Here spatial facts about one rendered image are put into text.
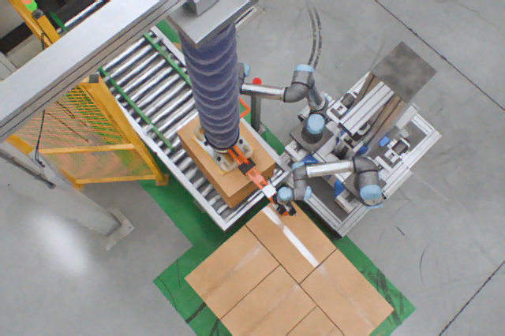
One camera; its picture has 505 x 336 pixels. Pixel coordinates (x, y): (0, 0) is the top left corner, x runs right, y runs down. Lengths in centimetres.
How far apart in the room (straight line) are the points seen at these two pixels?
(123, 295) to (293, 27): 291
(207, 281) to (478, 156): 269
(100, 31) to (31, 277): 340
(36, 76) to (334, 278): 284
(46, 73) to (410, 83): 180
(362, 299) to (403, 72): 185
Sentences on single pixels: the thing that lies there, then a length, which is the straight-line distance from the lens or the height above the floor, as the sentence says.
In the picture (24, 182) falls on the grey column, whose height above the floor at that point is 184.
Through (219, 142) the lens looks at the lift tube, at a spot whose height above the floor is 143.
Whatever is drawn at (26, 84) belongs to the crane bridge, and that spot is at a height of 305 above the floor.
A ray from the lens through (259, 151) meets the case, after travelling 351.
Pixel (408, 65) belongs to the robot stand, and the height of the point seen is 203.
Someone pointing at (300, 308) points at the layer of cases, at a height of 54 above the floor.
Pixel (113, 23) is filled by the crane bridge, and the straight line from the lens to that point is 167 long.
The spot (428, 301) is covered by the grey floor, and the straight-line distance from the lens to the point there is 469.
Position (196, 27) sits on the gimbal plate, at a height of 287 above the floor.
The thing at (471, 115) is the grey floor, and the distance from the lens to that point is 518.
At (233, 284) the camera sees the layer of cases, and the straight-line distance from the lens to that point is 390.
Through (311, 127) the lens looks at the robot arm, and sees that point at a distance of 340.
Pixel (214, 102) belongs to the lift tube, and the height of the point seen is 211.
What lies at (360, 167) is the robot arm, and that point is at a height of 165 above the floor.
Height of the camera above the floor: 444
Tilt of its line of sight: 75 degrees down
